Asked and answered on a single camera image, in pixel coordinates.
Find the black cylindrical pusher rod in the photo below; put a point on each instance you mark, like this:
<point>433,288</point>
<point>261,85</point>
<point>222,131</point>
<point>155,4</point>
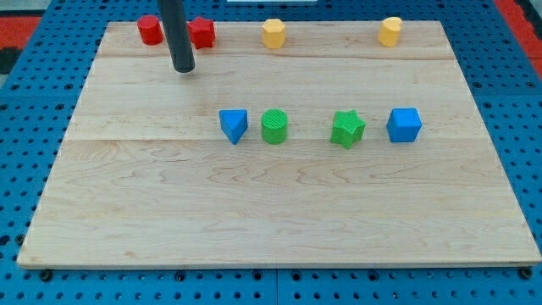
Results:
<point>177,35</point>

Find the blue triangle block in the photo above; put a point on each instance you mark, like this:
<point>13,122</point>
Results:
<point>233,123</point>

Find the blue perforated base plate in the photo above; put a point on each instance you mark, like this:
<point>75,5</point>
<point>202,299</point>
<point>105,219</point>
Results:
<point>41,92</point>

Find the green cylinder block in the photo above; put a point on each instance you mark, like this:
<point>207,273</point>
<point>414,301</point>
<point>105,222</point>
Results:
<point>274,126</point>

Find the yellow hexagon block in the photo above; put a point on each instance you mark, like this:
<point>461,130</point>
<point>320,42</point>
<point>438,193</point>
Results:
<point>273,33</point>

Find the blue cube block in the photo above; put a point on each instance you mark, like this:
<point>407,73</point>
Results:
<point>404,125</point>

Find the green star block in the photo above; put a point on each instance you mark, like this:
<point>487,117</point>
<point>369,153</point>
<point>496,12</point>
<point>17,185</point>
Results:
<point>347,128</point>

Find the yellow heart block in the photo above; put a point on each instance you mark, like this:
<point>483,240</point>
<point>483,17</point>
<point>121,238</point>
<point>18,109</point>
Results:
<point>390,31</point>

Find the light wooden board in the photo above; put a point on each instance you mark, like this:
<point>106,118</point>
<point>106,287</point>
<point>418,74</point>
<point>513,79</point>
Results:
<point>146,179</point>

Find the red cylinder block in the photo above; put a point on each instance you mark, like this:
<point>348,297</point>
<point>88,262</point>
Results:
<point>150,29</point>

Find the red star block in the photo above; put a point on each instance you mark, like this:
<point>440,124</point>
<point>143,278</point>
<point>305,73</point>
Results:
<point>202,32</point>

